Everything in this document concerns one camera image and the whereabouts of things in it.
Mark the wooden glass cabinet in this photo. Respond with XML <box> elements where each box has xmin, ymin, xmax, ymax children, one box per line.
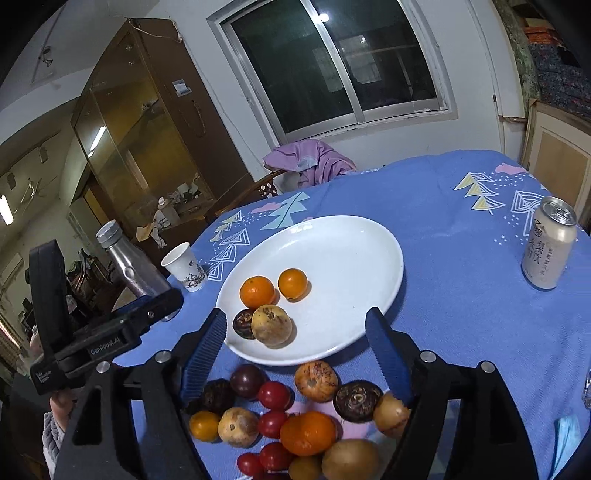
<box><xmin>69</xmin><ymin>18</ymin><xmax>252</xmax><ymax>243</ymax></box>

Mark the large orange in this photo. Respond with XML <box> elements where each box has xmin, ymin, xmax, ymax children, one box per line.
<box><xmin>280</xmin><ymin>412</ymin><xmax>337</xmax><ymax>457</ymax></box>

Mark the cream beverage can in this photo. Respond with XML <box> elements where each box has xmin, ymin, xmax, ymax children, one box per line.
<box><xmin>522</xmin><ymin>196</ymin><xmax>579</xmax><ymax>291</ymax></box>

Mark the spotted tan passion fruit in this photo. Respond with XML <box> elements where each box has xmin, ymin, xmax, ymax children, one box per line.
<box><xmin>294</xmin><ymin>360</ymin><xmax>339</xmax><ymax>403</ymax></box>

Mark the large red plum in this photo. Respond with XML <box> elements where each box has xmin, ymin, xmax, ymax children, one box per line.
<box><xmin>259</xmin><ymin>442</ymin><xmax>296</xmax><ymax>472</ymax></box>

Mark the dark brown pale-bottomed fruit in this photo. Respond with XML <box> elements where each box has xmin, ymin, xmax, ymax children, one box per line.
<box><xmin>333</xmin><ymin>380</ymin><xmax>383</xmax><ymax>423</ymax></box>

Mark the small tan round fruit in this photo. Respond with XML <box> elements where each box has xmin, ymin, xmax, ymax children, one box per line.
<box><xmin>288</xmin><ymin>455</ymin><xmax>323</xmax><ymax>480</ymax></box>

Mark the white paper cup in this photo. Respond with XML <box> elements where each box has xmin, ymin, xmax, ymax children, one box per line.
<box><xmin>161</xmin><ymin>241</ymin><xmax>206</xmax><ymax>293</ymax></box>

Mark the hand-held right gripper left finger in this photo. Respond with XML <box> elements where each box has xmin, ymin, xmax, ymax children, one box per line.
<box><xmin>53</xmin><ymin>308</ymin><xmax>228</xmax><ymax>480</ymax></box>

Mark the yellow tomato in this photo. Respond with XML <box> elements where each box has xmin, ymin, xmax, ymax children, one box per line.
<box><xmin>189</xmin><ymin>411</ymin><xmax>221</xmax><ymax>442</ymax></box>

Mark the purple jacket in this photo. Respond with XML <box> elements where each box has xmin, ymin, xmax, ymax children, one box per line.
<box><xmin>263</xmin><ymin>138</ymin><xmax>357</xmax><ymax>190</ymax></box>

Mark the wooden chair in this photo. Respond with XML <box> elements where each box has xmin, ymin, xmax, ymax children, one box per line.
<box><xmin>204</xmin><ymin>168</ymin><xmax>297</xmax><ymax>223</ymax></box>

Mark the sliding glass window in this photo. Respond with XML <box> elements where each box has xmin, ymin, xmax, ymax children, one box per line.
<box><xmin>206</xmin><ymin>0</ymin><xmax>459</xmax><ymax>145</ymax></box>

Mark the blue printed tablecloth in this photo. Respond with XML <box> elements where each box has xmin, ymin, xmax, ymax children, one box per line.
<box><xmin>111</xmin><ymin>149</ymin><xmax>591</xmax><ymax>480</ymax></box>

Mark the person's left forearm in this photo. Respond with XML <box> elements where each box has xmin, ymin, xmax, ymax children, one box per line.
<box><xmin>41</xmin><ymin>410</ymin><xmax>71</xmax><ymax>468</ymax></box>

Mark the dark purple plum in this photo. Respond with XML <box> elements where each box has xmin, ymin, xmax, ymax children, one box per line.
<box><xmin>230</xmin><ymin>364</ymin><xmax>266</xmax><ymax>400</ymax></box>

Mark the large tan round fruit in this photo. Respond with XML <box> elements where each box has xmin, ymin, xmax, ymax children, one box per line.
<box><xmin>322</xmin><ymin>438</ymin><xmax>382</xmax><ymax>480</ymax></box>

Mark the person's left hand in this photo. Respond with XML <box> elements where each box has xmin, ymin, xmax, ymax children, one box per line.
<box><xmin>48</xmin><ymin>388</ymin><xmax>78</xmax><ymax>420</ymax></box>

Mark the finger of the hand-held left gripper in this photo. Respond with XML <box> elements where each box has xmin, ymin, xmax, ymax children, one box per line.
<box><xmin>121</xmin><ymin>289</ymin><xmax>184</xmax><ymax>341</ymax></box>

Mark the steel water bottle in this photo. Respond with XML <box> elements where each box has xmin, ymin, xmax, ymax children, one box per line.
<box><xmin>96</xmin><ymin>220</ymin><xmax>180</xmax><ymax>322</ymax></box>

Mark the white plate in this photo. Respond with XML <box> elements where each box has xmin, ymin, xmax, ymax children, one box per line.
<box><xmin>215</xmin><ymin>215</ymin><xmax>404</xmax><ymax>367</ymax></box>

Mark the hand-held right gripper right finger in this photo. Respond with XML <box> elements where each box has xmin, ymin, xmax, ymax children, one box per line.
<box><xmin>365</xmin><ymin>307</ymin><xmax>543</xmax><ymax>480</ymax></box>

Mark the small orange mandarin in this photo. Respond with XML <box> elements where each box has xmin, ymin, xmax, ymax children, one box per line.
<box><xmin>278</xmin><ymin>268</ymin><xmax>308</xmax><ymax>301</ymax></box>
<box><xmin>239</xmin><ymin>275</ymin><xmax>276</xmax><ymax>309</ymax></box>

